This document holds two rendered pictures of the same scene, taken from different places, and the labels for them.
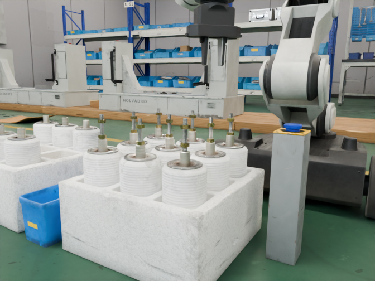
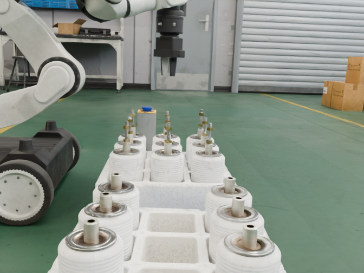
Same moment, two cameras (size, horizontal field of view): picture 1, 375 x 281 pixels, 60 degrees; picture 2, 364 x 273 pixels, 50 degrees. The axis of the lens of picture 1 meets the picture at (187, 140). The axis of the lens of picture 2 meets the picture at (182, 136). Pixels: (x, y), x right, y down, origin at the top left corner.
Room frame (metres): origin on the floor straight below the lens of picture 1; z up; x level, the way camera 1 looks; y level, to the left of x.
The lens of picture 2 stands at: (1.47, 1.08, 0.52)
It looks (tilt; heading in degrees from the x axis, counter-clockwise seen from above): 11 degrees down; 236
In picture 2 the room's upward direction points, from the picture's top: 2 degrees clockwise
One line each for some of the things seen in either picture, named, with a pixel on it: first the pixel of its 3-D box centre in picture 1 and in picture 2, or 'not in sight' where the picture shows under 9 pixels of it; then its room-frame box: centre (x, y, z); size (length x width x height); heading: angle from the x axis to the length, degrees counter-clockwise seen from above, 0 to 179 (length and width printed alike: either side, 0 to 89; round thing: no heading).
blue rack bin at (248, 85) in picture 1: (256, 83); not in sight; (5.64, -1.17, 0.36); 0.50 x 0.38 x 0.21; 153
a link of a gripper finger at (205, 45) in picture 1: (203, 51); (173, 66); (0.76, -0.03, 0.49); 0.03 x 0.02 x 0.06; 14
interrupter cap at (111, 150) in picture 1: (102, 150); (208, 154); (0.78, 0.21, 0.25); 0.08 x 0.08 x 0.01
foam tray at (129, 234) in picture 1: (169, 207); (165, 192); (0.83, 0.05, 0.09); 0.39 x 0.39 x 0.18; 59
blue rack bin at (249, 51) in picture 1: (258, 51); not in sight; (5.65, -1.18, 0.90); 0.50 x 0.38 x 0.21; 152
